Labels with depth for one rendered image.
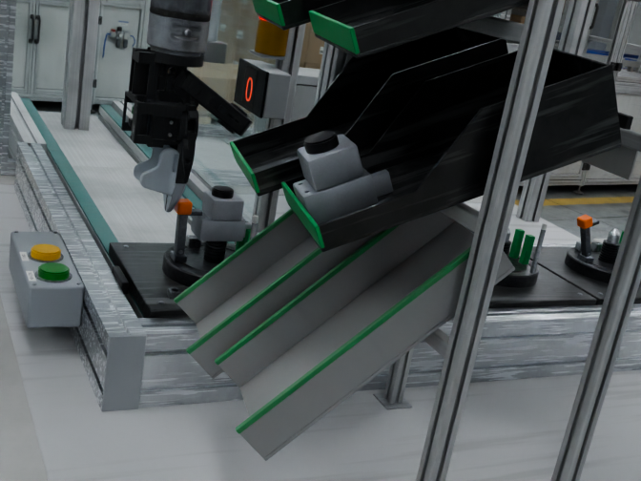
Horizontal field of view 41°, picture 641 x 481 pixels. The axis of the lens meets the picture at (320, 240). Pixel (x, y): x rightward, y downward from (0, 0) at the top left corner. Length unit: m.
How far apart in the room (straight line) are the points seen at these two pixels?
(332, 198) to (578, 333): 0.74
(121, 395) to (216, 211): 0.28
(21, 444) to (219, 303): 0.27
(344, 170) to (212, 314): 0.33
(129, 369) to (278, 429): 0.33
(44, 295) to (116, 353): 0.16
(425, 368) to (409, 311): 0.51
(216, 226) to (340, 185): 0.46
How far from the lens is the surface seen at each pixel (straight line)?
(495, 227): 0.72
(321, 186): 0.74
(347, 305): 0.88
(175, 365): 1.08
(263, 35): 1.35
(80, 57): 2.20
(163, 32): 1.09
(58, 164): 1.77
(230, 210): 1.18
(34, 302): 1.17
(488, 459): 1.14
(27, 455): 1.01
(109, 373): 1.06
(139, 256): 1.26
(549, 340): 1.37
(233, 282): 1.00
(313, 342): 0.87
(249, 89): 1.37
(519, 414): 1.27
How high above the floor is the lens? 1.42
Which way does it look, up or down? 18 degrees down
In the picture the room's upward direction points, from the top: 10 degrees clockwise
